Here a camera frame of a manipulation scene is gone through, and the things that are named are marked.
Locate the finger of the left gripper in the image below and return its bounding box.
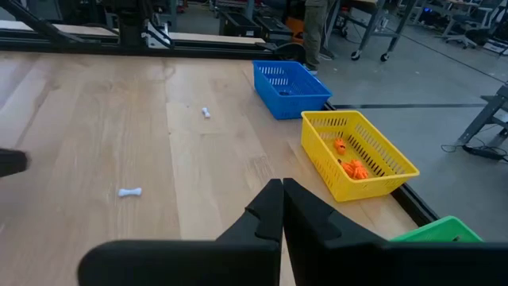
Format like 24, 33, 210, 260
0, 149, 29, 179

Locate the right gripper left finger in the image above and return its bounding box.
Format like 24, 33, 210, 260
78, 178, 283, 286

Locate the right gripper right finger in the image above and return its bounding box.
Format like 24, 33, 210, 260
283, 177, 508, 286

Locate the green plastic basket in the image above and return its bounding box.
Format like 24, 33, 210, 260
391, 215, 484, 243

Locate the blue plastic basket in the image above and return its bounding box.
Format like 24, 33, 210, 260
252, 60, 333, 121

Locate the yellow plastic basket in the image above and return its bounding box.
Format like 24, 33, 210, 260
300, 110, 421, 203

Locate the black power strip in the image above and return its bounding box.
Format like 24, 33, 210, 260
462, 145, 505, 161

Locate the grey metal stand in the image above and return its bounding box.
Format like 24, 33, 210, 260
456, 83, 508, 146

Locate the person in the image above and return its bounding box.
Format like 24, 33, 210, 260
302, 0, 337, 75

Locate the grey wheeled cart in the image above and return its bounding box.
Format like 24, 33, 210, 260
339, 0, 418, 63

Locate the black equipment case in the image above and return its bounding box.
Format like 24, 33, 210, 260
217, 10, 263, 39
253, 14, 294, 44

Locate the orange container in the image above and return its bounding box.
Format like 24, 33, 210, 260
285, 16, 306, 44

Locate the grey office chair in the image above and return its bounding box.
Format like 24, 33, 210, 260
434, 11, 493, 51

